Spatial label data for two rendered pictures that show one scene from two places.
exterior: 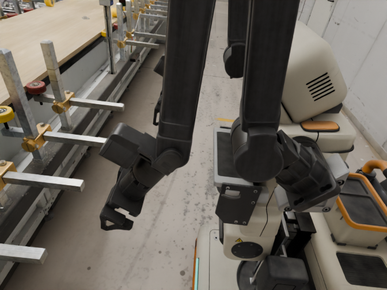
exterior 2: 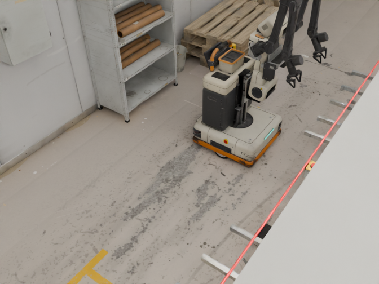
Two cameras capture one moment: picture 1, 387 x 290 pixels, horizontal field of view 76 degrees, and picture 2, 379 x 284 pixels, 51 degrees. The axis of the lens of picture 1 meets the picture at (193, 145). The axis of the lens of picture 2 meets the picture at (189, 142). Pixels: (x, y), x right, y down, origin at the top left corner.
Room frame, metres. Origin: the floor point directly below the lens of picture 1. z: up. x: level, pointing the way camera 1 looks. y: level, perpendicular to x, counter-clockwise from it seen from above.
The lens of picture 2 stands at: (3.26, 1.04, 2.64)
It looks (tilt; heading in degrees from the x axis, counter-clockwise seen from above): 41 degrees down; 218
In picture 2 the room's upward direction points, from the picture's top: 1 degrees counter-clockwise
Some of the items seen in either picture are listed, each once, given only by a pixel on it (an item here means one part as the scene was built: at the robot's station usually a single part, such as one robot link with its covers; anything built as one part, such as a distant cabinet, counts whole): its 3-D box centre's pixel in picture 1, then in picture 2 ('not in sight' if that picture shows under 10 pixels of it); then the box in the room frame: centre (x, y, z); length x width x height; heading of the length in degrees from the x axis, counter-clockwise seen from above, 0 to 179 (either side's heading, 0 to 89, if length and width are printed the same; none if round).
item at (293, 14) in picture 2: not in sight; (290, 29); (0.78, 0.03, 1.40); 0.11 x 0.06 x 0.43; 1
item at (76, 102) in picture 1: (79, 102); (334, 143); (1.05, 0.59, 0.83); 0.43 x 0.03 x 0.04; 91
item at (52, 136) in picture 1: (56, 137); (346, 128); (0.80, 0.58, 0.80); 0.43 x 0.03 x 0.04; 91
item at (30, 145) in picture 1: (37, 137); not in sight; (0.78, 0.65, 0.81); 0.14 x 0.06 x 0.05; 1
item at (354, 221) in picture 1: (349, 207); (231, 61); (0.57, -0.55, 0.87); 0.23 x 0.15 x 0.11; 1
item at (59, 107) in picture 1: (64, 102); not in sight; (1.03, 0.65, 0.84); 0.14 x 0.06 x 0.05; 1
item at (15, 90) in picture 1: (24, 113); not in sight; (0.76, 0.65, 0.94); 0.04 x 0.04 x 0.48; 1
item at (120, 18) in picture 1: (121, 37); not in sight; (2.01, 0.68, 0.89); 0.04 x 0.04 x 0.48; 1
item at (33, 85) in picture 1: (38, 94); not in sight; (1.05, 0.78, 0.85); 0.08 x 0.08 x 0.11
